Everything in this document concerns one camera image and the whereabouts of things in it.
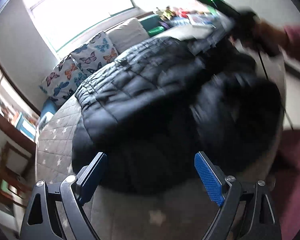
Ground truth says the black puffer down jacket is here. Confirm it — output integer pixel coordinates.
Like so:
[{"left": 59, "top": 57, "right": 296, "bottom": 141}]
[{"left": 72, "top": 37, "right": 282, "bottom": 195}]

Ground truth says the person's pink sleeve forearm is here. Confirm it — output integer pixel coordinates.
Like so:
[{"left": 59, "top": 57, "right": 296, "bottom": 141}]
[{"left": 283, "top": 25, "right": 300, "bottom": 62}]

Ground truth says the person's right hand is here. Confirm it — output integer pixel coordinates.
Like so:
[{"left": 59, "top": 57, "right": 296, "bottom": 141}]
[{"left": 253, "top": 21, "right": 289, "bottom": 56}]

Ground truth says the clear plastic storage box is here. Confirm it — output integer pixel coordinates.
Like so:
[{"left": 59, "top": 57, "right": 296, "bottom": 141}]
[{"left": 187, "top": 14, "right": 219, "bottom": 28}]

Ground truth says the grey quilted star mattress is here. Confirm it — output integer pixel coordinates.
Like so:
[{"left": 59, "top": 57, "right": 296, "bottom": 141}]
[{"left": 34, "top": 26, "right": 288, "bottom": 240}]

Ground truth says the red toy box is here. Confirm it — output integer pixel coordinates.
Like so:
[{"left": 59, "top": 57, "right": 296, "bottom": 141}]
[{"left": 176, "top": 8, "right": 190, "bottom": 18}]

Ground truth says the dark wooden desk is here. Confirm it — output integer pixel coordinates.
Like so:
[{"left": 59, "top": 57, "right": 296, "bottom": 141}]
[{"left": 0, "top": 142, "right": 32, "bottom": 208}]

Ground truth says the plush bear yellow vest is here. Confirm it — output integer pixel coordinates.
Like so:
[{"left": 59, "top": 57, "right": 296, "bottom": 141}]
[{"left": 161, "top": 6, "right": 176, "bottom": 21}]

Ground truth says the blue white cabinet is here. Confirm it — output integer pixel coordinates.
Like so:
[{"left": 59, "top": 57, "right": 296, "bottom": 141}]
[{"left": 14, "top": 112, "right": 37, "bottom": 142}]

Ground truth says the green plastic basin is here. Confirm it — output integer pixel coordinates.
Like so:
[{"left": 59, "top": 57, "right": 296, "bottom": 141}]
[{"left": 148, "top": 26, "right": 165, "bottom": 37}]

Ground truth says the left butterfly print pillow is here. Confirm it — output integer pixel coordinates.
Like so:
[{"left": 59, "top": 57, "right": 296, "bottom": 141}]
[{"left": 39, "top": 55, "right": 87, "bottom": 108}]

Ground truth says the butterfly print pillow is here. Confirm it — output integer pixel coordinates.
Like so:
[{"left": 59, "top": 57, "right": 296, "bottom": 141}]
[
  {"left": 70, "top": 31, "right": 118, "bottom": 76},
  {"left": 39, "top": 55, "right": 87, "bottom": 108}
]

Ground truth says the white plain pillow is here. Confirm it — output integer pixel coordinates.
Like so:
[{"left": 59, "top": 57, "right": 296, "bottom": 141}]
[{"left": 107, "top": 18, "right": 149, "bottom": 54}]

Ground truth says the right butterfly print pillow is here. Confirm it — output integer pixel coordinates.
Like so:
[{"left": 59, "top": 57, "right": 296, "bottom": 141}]
[{"left": 70, "top": 31, "right": 118, "bottom": 76}]

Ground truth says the brown wooden door frame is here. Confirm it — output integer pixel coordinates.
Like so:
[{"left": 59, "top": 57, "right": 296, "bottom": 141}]
[{"left": 0, "top": 48, "right": 42, "bottom": 156}]

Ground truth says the large window green frame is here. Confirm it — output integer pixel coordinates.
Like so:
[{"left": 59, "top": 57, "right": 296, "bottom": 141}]
[{"left": 23, "top": 0, "right": 144, "bottom": 55}]

